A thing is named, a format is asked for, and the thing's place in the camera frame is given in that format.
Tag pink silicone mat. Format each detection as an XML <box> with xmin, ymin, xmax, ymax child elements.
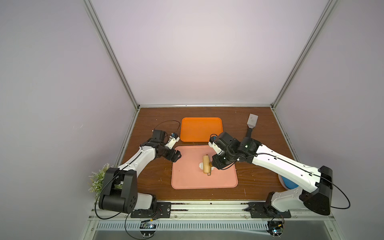
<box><xmin>171</xmin><ymin>145</ymin><xmax>238</xmax><ymax>190</ymax></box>

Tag white dough lump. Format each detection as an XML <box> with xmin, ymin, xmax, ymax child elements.
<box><xmin>199</xmin><ymin>162</ymin><xmax>215</xmax><ymax>174</ymax></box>

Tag wooden rolling pin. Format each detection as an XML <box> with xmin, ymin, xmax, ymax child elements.
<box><xmin>203</xmin><ymin>155</ymin><xmax>212</xmax><ymax>176</ymax></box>

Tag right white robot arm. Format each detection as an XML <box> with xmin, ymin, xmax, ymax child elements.
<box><xmin>209</xmin><ymin>132</ymin><xmax>333</xmax><ymax>216</ymax></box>

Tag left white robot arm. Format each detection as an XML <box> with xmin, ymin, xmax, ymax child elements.
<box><xmin>97</xmin><ymin>130</ymin><xmax>182</xmax><ymax>218</ymax></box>

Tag orange plastic tray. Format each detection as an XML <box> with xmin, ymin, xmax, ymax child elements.
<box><xmin>180</xmin><ymin>118</ymin><xmax>223</xmax><ymax>143</ymax></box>

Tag blue dustpan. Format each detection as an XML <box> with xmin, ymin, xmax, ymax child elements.
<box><xmin>278</xmin><ymin>175</ymin><xmax>298</xmax><ymax>190</ymax></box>

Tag small green potted plant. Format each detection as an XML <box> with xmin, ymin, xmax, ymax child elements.
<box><xmin>89</xmin><ymin>164</ymin><xmax>110</xmax><ymax>195</ymax></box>

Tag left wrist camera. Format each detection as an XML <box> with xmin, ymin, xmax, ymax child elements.
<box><xmin>165</xmin><ymin>133</ymin><xmax>180</xmax><ymax>149</ymax></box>

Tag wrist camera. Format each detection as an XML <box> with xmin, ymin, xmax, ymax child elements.
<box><xmin>165</xmin><ymin>133</ymin><xmax>180</xmax><ymax>149</ymax></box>
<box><xmin>209</xmin><ymin>134</ymin><xmax>219</xmax><ymax>151</ymax></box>

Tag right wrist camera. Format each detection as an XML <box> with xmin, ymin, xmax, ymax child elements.
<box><xmin>209</xmin><ymin>134</ymin><xmax>219</xmax><ymax>151</ymax></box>

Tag black handled metal spatula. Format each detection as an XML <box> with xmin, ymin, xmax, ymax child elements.
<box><xmin>246</xmin><ymin>114</ymin><xmax>259</xmax><ymax>138</ymax></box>

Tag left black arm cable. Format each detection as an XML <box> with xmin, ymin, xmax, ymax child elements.
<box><xmin>151</xmin><ymin>119</ymin><xmax>181</xmax><ymax>136</ymax></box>

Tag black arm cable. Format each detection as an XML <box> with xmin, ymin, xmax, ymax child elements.
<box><xmin>328</xmin><ymin>176</ymin><xmax>351</xmax><ymax>210</ymax></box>
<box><xmin>151</xmin><ymin>119</ymin><xmax>181</xmax><ymax>136</ymax></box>

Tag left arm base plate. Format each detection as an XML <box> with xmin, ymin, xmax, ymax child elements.
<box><xmin>130</xmin><ymin>202</ymin><xmax>172</xmax><ymax>220</ymax></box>

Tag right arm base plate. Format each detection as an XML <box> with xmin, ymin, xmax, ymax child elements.
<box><xmin>244</xmin><ymin>202</ymin><xmax>292</xmax><ymax>219</ymax></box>

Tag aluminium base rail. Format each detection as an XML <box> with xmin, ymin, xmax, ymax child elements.
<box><xmin>85</xmin><ymin>201</ymin><xmax>335</xmax><ymax>235</ymax></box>

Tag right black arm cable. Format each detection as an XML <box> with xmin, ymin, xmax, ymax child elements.
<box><xmin>328</xmin><ymin>176</ymin><xmax>351</xmax><ymax>210</ymax></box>

